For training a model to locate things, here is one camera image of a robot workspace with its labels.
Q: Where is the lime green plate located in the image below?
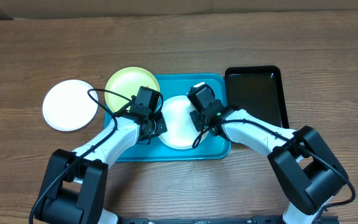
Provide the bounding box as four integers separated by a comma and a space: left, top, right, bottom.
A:
104, 67, 160, 113

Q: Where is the black water tray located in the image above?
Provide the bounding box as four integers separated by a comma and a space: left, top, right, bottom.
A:
225, 65, 290, 128

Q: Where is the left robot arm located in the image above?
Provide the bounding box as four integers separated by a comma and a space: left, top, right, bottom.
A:
29, 112, 167, 223

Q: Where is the white plate front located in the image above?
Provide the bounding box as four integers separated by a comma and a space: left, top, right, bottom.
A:
158, 95, 200, 150

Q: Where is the teal plastic tray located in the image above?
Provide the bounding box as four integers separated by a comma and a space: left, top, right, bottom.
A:
117, 73, 231, 162

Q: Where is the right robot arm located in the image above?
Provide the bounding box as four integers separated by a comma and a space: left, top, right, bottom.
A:
190, 106, 351, 223

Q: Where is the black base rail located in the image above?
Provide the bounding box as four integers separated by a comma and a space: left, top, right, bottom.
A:
118, 215, 282, 224

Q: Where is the white plate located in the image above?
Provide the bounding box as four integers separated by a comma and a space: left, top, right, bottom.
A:
158, 95, 200, 150
42, 80, 98, 132

